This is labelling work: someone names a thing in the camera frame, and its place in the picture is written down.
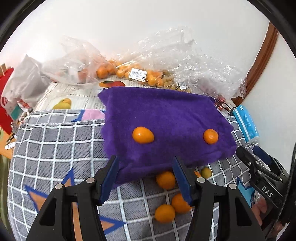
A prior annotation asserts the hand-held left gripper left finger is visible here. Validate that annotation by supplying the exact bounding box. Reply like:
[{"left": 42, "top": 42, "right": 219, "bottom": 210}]
[{"left": 26, "top": 155, "right": 120, "bottom": 241}]

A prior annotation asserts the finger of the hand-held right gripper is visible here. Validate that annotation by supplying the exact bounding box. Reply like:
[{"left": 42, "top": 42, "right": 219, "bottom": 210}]
[
  {"left": 235, "top": 146, "right": 263, "bottom": 184},
  {"left": 253, "top": 146, "right": 289, "bottom": 179}
]

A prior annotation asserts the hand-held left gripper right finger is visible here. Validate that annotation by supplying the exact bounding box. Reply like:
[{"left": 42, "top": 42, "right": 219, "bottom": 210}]
[{"left": 172, "top": 156, "right": 266, "bottom": 241}]

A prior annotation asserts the round orange mandarin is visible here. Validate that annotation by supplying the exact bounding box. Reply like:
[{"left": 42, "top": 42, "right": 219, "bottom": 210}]
[
  {"left": 171, "top": 193, "right": 193, "bottom": 214},
  {"left": 203, "top": 128, "right": 219, "bottom": 144},
  {"left": 156, "top": 171, "right": 176, "bottom": 190}
]

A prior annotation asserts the oval orange kumquat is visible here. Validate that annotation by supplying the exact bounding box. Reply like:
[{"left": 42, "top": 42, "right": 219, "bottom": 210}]
[{"left": 132, "top": 126, "right": 154, "bottom": 144}]

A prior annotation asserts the person's right hand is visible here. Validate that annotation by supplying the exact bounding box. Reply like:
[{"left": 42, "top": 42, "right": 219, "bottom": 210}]
[{"left": 252, "top": 198, "right": 269, "bottom": 229}]

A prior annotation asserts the blue tissue packet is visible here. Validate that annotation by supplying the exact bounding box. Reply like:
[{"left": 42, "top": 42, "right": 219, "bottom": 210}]
[{"left": 230, "top": 105, "right": 260, "bottom": 143}]

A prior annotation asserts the grey plaid blanket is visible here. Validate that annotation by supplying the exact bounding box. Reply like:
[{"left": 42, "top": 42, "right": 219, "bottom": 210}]
[{"left": 7, "top": 109, "right": 262, "bottom": 241}]

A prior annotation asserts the clear bag of cherry tomatoes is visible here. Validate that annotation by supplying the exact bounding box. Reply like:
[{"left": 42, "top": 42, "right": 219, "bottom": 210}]
[{"left": 198, "top": 77, "right": 232, "bottom": 109}]

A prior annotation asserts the purple towel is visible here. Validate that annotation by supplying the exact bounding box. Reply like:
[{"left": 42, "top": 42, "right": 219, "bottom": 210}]
[{"left": 97, "top": 86, "right": 238, "bottom": 185}]

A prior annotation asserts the newspaper with fruit pictures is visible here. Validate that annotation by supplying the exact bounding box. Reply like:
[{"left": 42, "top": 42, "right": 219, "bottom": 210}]
[{"left": 35, "top": 80, "right": 130, "bottom": 110}]

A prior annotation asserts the labelled bag of longans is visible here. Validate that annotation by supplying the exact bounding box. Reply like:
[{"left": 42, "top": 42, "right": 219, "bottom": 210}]
[{"left": 162, "top": 67, "right": 192, "bottom": 93}]

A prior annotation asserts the large clear plastic bag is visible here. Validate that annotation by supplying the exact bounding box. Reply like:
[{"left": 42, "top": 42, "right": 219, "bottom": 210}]
[{"left": 136, "top": 25, "right": 248, "bottom": 100}]

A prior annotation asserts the labelled bag of kumquats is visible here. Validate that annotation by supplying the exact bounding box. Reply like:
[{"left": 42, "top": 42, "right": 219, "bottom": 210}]
[{"left": 109, "top": 58, "right": 166, "bottom": 87}]

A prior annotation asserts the teal packet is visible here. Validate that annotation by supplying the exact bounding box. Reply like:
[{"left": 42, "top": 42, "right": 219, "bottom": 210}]
[{"left": 9, "top": 103, "right": 23, "bottom": 121}]

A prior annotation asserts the clear bag of mandarins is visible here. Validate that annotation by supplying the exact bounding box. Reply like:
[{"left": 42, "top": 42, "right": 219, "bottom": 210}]
[{"left": 43, "top": 36, "right": 116, "bottom": 85}]

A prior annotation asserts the red paper bag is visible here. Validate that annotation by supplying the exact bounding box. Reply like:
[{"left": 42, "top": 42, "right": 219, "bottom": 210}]
[{"left": 0, "top": 64, "right": 18, "bottom": 135}]

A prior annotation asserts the white plastic bag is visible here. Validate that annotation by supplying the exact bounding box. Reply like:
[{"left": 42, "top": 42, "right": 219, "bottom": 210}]
[{"left": 2, "top": 54, "right": 50, "bottom": 109}]

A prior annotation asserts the black cable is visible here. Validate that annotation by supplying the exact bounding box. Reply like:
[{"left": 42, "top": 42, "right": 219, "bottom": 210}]
[{"left": 222, "top": 103, "right": 234, "bottom": 116}]

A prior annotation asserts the wooden door frame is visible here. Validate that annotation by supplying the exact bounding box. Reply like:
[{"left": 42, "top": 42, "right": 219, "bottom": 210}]
[{"left": 231, "top": 22, "right": 279, "bottom": 106}]

